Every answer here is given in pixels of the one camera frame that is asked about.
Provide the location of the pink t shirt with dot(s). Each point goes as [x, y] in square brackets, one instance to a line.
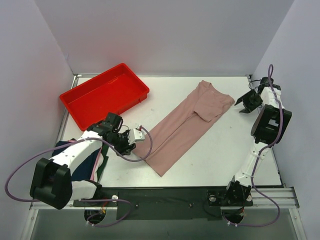
[175, 134]

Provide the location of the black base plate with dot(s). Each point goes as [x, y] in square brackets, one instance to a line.
[175, 203]

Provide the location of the red plastic tray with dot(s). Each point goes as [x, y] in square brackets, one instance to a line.
[113, 91]

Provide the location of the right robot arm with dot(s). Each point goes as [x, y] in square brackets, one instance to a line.
[267, 130]

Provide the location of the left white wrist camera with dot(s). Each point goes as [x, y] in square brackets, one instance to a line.
[136, 135]

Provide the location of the aluminium front rail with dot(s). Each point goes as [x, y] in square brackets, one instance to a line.
[286, 198]

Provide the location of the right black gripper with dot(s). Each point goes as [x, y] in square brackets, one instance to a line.
[251, 100]

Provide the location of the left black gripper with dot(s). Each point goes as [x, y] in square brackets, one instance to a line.
[125, 144]

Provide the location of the navy folded t shirt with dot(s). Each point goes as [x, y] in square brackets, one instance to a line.
[85, 169]

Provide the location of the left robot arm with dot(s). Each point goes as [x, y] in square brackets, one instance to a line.
[52, 181]

